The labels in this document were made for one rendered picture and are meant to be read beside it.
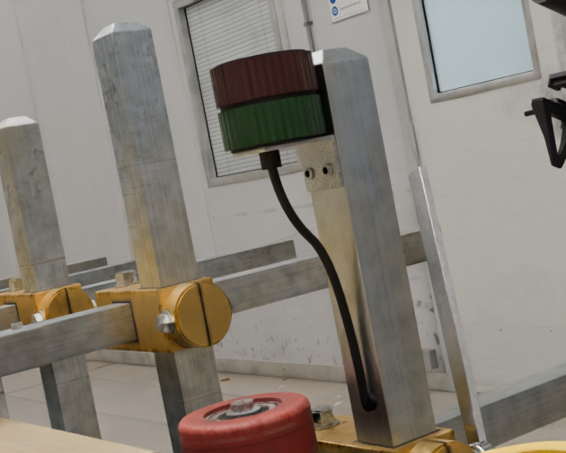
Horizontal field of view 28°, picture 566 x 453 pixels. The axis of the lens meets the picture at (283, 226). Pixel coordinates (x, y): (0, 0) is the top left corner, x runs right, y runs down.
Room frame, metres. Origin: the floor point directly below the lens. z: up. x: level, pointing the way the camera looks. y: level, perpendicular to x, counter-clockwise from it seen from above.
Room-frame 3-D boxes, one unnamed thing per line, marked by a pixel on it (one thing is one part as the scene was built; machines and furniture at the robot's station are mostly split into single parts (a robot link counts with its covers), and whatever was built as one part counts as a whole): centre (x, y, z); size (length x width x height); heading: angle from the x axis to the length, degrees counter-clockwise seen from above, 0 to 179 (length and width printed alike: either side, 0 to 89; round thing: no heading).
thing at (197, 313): (0.90, 0.11, 0.95); 0.14 x 0.06 x 0.05; 34
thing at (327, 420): (0.74, 0.00, 0.88); 0.02 x 0.02 x 0.01
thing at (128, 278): (0.95, 0.14, 0.98); 0.02 x 0.02 x 0.01
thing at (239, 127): (0.65, 0.00, 1.07); 0.06 x 0.06 x 0.02
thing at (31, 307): (1.11, 0.25, 0.95); 0.14 x 0.06 x 0.05; 34
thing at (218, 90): (0.65, 0.00, 1.10); 0.06 x 0.06 x 0.02
